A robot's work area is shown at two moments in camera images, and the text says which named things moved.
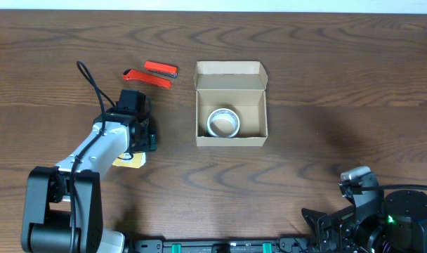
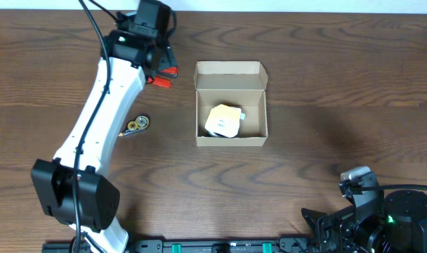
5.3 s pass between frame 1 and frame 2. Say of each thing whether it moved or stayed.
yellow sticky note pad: moved
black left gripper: moved
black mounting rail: stayed
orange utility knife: stayed
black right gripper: stayed
